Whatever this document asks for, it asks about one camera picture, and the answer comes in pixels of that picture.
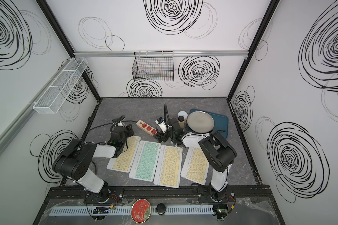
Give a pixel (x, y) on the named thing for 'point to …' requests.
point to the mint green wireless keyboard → (144, 163)
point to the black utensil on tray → (221, 130)
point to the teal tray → (221, 123)
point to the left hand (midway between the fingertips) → (128, 125)
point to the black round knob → (160, 209)
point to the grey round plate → (200, 122)
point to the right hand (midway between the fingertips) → (158, 131)
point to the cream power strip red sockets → (144, 126)
